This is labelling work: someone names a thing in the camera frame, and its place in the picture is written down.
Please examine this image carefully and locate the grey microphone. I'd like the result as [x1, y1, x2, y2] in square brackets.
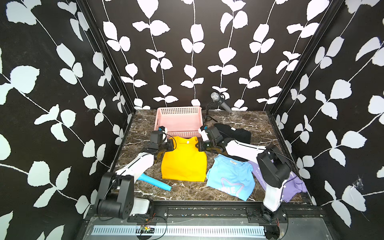
[211, 92, 233, 114]

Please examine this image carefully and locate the yellow t-shirt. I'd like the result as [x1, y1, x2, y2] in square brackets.
[161, 137, 207, 182]

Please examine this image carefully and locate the pink perforated plastic basket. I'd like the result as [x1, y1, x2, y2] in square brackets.
[154, 107, 203, 139]

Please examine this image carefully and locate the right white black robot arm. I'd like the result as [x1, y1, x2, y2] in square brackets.
[196, 127, 292, 213]

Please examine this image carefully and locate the purple folded t-shirt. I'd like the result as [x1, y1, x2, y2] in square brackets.
[248, 161, 308, 203]

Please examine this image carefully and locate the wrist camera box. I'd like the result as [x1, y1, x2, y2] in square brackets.
[198, 126, 209, 142]
[158, 126, 168, 143]

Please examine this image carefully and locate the black t-shirt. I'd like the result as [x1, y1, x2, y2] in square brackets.
[208, 123, 252, 162]

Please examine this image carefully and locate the light blue cylinder tube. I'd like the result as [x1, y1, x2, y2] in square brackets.
[138, 174, 172, 192]

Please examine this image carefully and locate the black microphone tripod stand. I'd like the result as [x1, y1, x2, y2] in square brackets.
[203, 103, 218, 124]

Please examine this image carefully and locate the white perforated vent strip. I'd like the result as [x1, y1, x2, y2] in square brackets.
[91, 225, 266, 238]

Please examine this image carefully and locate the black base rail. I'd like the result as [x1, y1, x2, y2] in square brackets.
[86, 200, 328, 224]

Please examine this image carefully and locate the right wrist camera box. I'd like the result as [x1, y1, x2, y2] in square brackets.
[198, 126, 209, 142]

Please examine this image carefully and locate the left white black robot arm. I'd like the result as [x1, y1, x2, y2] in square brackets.
[94, 126, 176, 220]

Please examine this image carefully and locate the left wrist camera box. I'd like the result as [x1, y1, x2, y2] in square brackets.
[158, 126, 168, 143]

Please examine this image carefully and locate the light blue t-shirt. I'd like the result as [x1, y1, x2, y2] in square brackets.
[207, 155, 255, 201]

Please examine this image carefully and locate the small circuit board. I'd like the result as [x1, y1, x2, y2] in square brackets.
[139, 226, 155, 235]

